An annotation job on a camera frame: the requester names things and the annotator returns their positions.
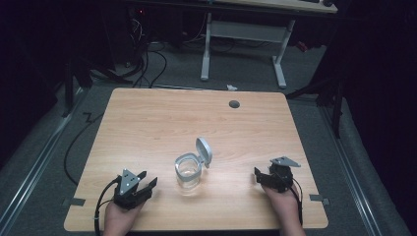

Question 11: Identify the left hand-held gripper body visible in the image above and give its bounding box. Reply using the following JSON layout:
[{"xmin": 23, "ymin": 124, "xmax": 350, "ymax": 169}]
[{"xmin": 112, "ymin": 168, "xmax": 153, "ymax": 211}]

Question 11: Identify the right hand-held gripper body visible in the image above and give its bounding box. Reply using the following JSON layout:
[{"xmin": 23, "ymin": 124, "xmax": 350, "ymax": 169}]
[{"xmin": 266, "ymin": 155, "xmax": 302, "ymax": 194}]

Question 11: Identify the clear jar with grey lid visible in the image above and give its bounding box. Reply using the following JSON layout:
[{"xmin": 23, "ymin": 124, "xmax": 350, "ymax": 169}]
[{"xmin": 174, "ymin": 137, "xmax": 213, "ymax": 195}]

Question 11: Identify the person's right hand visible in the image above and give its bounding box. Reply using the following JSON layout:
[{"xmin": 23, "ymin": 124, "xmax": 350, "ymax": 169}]
[{"xmin": 261, "ymin": 184, "xmax": 307, "ymax": 236}]

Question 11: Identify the person's left hand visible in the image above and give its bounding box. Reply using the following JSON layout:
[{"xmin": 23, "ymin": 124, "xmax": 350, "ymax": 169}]
[{"xmin": 103, "ymin": 200, "xmax": 146, "ymax": 236}]

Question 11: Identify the grey tape piece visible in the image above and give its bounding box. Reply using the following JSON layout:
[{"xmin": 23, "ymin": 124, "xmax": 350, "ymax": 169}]
[
  {"xmin": 309, "ymin": 194, "xmax": 330, "ymax": 207},
  {"xmin": 62, "ymin": 197, "xmax": 87, "ymax": 207}
]

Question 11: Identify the black metal stand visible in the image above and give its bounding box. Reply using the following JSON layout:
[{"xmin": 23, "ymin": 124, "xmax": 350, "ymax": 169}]
[
  {"xmin": 285, "ymin": 73, "xmax": 349, "ymax": 140},
  {"xmin": 60, "ymin": 53, "xmax": 134, "ymax": 118}
]

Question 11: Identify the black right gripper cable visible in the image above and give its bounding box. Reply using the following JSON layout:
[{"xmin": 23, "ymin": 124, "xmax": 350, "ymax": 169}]
[{"xmin": 289, "ymin": 176, "xmax": 305, "ymax": 227}]

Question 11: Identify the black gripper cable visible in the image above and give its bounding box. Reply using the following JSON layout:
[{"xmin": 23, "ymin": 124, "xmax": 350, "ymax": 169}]
[
  {"xmin": 289, "ymin": 176, "xmax": 305, "ymax": 227},
  {"xmin": 93, "ymin": 176, "xmax": 122, "ymax": 236}
]

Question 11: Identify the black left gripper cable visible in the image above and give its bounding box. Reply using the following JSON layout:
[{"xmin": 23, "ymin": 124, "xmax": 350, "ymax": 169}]
[{"xmin": 93, "ymin": 176, "xmax": 122, "ymax": 236}]

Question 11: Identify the black floor cable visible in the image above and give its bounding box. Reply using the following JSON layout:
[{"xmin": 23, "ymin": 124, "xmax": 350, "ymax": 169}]
[{"xmin": 63, "ymin": 111, "xmax": 105, "ymax": 187}]

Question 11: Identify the metal floor rail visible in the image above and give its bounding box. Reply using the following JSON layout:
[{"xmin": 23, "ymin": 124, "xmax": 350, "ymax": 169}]
[
  {"xmin": 318, "ymin": 103, "xmax": 384, "ymax": 236},
  {"xmin": 0, "ymin": 88, "xmax": 87, "ymax": 236}
]

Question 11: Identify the bundle of black cables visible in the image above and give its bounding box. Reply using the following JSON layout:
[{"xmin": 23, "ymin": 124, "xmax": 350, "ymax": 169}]
[{"xmin": 129, "ymin": 16, "xmax": 169, "ymax": 89}]

